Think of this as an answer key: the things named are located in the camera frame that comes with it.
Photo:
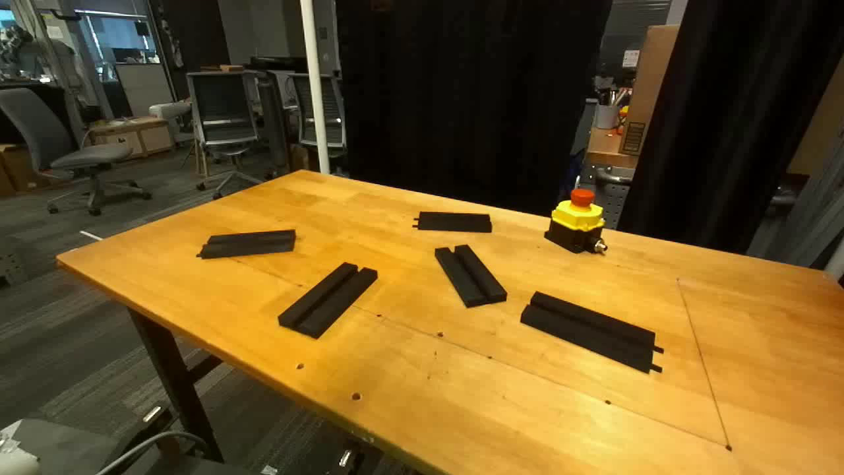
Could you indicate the black grooved pad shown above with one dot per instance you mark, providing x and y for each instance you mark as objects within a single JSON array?
[
  {"x": 470, "y": 276},
  {"x": 591, "y": 332},
  {"x": 248, "y": 243},
  {"x": 455, "y": 222},
  {"x": 327, "y": 299}
]

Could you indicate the mesh-back office chair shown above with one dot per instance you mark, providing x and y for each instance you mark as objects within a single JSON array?
[
  {"x": 224, "y": 106},
  {"x": 339, "y": 115}
]

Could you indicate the wide black curtain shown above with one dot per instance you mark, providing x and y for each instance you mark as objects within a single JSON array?
[{"x": 475, "y": 95}]

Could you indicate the yellow emergency stop button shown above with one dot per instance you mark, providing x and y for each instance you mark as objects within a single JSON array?
[{"x": 575, "y": 219}]

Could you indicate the white vertical pole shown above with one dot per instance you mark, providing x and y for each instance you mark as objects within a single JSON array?
[{"x": 314, "y": 89}]

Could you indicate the small cardboard box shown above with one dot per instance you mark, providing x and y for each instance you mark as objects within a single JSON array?
[{"x": 607, "y": 147}]

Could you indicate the tall cardboard box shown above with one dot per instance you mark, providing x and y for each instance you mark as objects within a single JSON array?
[{"x": 656, "y": 74}]

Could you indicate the low wooden cabinet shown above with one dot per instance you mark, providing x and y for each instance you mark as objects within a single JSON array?
[{"x": 132, "y": 135}]

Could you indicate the narrow black curtain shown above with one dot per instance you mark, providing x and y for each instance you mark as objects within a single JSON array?
[{"x": 729, "y": 115}]

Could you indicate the grey high-back office chair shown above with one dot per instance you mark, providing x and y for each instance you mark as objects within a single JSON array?
[{"x": 54, "y": 134}]

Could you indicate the brown cardboard box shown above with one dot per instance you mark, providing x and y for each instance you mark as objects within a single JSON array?
[{"x": 15, "y": 172}]

